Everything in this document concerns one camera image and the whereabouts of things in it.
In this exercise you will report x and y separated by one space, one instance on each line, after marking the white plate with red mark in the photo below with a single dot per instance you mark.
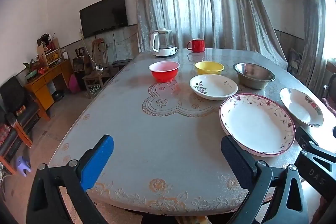
300 107

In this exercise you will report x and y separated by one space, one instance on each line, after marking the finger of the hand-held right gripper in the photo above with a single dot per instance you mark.
308 141
315 174

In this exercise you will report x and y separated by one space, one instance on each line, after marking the potted green plant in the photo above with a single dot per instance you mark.
30 69

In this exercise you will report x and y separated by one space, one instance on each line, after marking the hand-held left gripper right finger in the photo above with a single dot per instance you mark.
237 161

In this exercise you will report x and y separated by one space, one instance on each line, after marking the yellow bowl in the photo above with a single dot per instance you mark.
209 67

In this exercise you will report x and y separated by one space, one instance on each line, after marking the large pink rimmed floral plate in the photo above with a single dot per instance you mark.
256 124

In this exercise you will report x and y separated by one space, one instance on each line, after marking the red plastic bowl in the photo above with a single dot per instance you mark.
164 73

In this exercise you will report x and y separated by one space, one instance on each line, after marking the small purple flower plate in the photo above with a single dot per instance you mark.
214 87

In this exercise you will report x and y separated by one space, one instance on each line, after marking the wooden chair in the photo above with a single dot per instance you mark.
95 77

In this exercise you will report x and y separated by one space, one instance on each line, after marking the red mug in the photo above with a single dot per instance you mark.
197 46

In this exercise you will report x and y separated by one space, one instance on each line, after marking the stainless steel bowl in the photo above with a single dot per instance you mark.
253 77

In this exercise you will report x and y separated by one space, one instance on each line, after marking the pink bag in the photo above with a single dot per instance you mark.
74 83

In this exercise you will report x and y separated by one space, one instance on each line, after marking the white glass electric kettle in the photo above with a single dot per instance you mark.
164 43

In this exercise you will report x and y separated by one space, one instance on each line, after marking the white power strip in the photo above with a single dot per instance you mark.
99 67

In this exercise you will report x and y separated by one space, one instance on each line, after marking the black flat television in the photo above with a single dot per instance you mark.
103 15

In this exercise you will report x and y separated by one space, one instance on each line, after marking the orange wooden cabinet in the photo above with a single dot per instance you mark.
43 92

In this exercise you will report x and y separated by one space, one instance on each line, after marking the purple plastic stool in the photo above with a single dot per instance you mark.
23 165

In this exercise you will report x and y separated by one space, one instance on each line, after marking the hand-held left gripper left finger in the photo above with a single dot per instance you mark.
98 158

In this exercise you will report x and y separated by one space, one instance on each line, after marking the grey side window curtain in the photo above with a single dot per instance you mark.
312 24

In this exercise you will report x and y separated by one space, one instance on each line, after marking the black armchair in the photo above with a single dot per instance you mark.
18 108

